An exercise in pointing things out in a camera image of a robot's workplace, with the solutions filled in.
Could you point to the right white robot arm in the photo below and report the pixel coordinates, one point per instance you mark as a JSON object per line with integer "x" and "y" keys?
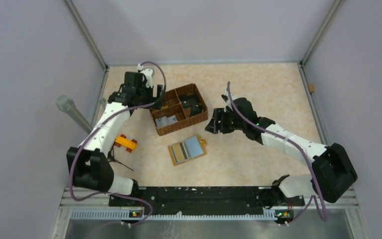
{"x": 331, "y": 171}

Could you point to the black card in basket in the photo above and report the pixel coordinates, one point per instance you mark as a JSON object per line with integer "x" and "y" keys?
{"x": 191, "y": 104}

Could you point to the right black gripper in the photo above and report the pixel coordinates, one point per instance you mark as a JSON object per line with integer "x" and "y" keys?
{"x": 219, "y": 114}

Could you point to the silver microphone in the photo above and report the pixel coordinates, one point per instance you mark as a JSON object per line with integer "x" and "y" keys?
{"x": 67, "y": 105}

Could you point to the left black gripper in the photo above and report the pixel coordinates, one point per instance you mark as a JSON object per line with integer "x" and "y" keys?
{"x": 156, "y": 100}

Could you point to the white perforated cable tray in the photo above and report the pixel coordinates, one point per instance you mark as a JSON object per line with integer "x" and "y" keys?
{"x": 128, "y": 215}

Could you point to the orange leather card holder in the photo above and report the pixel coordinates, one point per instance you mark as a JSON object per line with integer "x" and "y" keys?
{"x": 196, "y": 147}

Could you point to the grey card in front compartment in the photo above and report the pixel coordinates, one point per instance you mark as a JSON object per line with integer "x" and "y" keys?
{"x": 165, "y": 121}

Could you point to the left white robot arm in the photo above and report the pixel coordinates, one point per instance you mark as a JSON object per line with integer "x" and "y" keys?
{"x": 88, "y": 163}

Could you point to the grey plastic tool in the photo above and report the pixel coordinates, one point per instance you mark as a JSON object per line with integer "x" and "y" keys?
{"x": 102, "y": 102}

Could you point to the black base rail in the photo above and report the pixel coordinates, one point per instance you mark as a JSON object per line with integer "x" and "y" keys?
{"x": 208, "y": 201}

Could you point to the brown wicker divided basket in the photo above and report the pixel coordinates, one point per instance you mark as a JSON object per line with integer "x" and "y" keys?
{"x": 172, "y": 106}

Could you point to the small wooden block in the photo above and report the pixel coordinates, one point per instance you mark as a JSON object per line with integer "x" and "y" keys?
{"x": 311, "y": 88}

